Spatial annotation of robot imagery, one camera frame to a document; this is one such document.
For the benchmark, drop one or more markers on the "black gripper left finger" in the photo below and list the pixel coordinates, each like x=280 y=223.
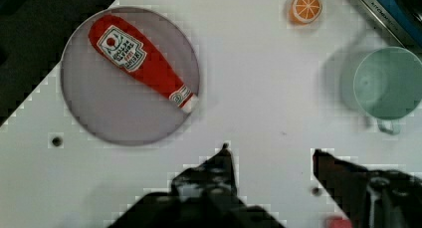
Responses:
x=204 y=196

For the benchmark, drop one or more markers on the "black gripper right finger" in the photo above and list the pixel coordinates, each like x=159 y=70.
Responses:
x=370 y=198

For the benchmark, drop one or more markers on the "mint green cup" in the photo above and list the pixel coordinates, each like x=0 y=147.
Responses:
x=384 y=84

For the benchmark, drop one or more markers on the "grey round plate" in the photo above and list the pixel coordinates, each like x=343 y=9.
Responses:
x=110 y=104

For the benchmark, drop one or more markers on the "red plush ketchup bottle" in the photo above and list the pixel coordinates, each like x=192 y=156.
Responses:
x=132 y=52

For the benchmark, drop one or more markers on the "silver toaster oven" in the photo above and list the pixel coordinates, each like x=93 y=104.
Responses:
x=402 y=19

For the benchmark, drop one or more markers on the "orange slice toy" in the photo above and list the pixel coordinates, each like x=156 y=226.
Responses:
x=304 y=12

